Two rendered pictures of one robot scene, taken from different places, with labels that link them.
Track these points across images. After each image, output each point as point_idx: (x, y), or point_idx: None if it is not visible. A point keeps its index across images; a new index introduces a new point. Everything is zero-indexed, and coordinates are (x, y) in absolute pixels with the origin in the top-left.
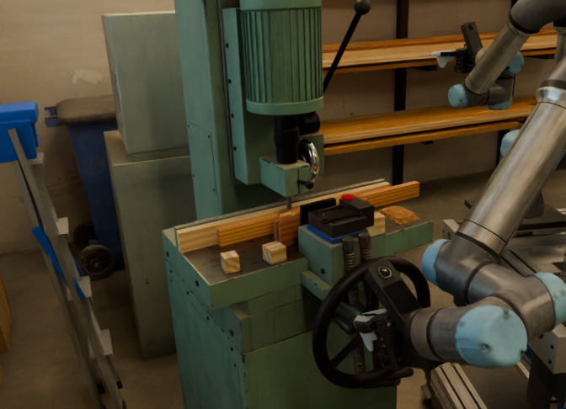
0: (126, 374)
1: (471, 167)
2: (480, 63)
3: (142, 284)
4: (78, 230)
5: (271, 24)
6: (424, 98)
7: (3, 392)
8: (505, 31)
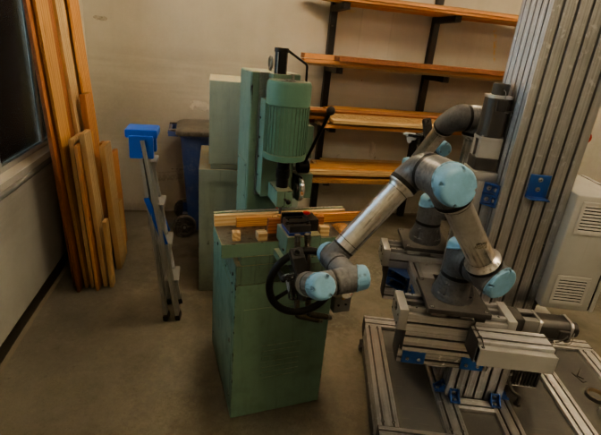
0: (186, 296)
1: None
2: (419, 147)
3: (205, 243)
4: (178, 203)
5: (278, 114)
6: None
7: (114, 292)
8: (432, 132)
